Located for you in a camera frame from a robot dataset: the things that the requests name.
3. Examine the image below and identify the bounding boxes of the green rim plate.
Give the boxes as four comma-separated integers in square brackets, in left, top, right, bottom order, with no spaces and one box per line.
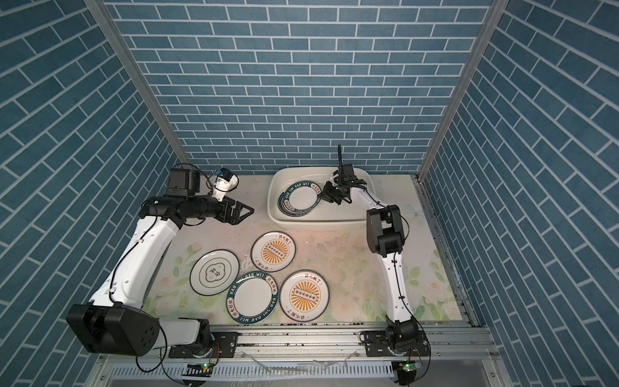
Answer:
[226,271,279,325]
[277,181,322,217]

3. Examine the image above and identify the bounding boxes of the green red ring plate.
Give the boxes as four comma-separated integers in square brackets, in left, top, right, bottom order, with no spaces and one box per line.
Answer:
[278,190,318,217]

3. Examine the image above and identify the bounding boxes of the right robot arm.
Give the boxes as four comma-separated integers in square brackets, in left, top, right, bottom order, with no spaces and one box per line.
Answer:
[319,174,431,357]

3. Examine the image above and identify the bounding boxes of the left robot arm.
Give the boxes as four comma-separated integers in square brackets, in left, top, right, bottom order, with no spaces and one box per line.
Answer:
[66,164,254,356]

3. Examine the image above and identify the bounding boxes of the white plastic bin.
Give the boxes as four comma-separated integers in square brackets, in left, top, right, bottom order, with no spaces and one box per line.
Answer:
[267,167,369,231]

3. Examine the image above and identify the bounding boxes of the orange sunburst plate upper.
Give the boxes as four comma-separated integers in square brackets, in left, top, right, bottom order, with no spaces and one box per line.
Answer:
[251,232,296,273]

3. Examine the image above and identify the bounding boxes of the orange sunburst plate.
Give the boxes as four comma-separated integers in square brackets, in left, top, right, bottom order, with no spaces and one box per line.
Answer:
[280,269,330,323]
[251,232,296,273]

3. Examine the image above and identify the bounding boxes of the white plate grey flower outline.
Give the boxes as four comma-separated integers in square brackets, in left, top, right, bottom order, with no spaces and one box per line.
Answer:
[190,249,240,296]

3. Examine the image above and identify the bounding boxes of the orange sunburst plate lower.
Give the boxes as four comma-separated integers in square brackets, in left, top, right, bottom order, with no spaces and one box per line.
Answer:
[280,269,330,323]

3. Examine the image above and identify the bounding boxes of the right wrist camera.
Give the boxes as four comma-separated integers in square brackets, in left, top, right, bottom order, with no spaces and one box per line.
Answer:
[333,144,356,187]

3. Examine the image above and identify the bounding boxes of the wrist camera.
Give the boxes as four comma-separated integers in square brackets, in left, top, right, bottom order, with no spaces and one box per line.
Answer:
[333,144,356,187]
[214,168,239,202]

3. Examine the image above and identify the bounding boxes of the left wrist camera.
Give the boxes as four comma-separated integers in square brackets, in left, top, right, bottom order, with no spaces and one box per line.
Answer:
[214,168,239,202]

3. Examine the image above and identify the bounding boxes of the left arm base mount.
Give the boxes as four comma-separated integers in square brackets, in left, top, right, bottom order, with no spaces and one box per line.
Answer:
[169,332,239,361]

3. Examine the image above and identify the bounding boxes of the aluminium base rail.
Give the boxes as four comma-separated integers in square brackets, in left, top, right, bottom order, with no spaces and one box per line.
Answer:
[86,324,512,386]

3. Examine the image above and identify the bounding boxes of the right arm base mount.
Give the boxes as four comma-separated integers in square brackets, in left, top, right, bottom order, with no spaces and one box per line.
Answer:
[358,331,431,357]

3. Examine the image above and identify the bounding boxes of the left corner aluminium post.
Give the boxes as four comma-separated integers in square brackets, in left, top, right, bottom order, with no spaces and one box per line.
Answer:
[84,0,190,163]

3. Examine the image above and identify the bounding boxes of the corner aluminium post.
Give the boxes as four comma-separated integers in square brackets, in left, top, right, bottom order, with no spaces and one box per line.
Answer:
[84,0,190,163]
[417,0,509,182]

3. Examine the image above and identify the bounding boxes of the right corner aluminium post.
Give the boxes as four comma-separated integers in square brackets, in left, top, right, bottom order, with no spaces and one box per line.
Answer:
[417,0,509,182]

